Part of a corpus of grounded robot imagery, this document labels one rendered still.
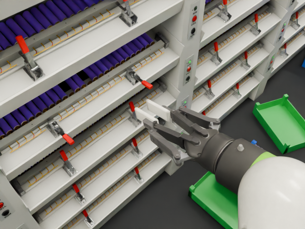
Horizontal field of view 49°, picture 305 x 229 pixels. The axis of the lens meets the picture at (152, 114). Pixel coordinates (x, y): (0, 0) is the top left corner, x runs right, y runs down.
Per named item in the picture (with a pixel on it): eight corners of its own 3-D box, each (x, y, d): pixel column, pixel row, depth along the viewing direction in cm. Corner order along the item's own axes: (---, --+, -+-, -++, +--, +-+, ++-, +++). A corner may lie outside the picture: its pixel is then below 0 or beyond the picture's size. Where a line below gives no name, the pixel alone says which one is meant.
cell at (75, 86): (65, 74, 95) (80, 90, 93) (60, 77, 94) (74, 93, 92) (65, 70, 93) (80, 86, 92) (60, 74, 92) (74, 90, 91)
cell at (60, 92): (53, 82, 93) (67, 97, 91) (47, 85, 92) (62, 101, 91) (52, 77, 91) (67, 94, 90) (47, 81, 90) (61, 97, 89)
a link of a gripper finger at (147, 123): (163, 132, 71) (153, 141, 69) (146, 122, 74) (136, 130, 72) (162, 127, 70) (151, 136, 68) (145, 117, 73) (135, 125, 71)
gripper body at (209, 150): (214, 186, 62) (177, 161, 68) (241, 158, 66) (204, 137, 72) (213, 159, 57) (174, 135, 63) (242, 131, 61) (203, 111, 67)
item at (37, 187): (174, 105, 125) (183, 85, 113) (31, 215, 98) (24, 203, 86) (137, 69, 130) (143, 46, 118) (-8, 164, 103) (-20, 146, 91)
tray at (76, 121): (176, 65, 110) (184, 46, 102) (8, 181, 83) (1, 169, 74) (135, 26, 115) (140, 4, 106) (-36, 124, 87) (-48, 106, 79)
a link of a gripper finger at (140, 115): (160, 129, 72) (157, 131, 72) (138, 116, 77) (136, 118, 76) (158, 119, 70) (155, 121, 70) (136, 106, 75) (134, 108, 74)
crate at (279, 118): (315, 143, 176) (321, 134, 170) (282, 154, 172) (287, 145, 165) (282, 103, 194) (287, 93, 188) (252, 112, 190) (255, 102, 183)
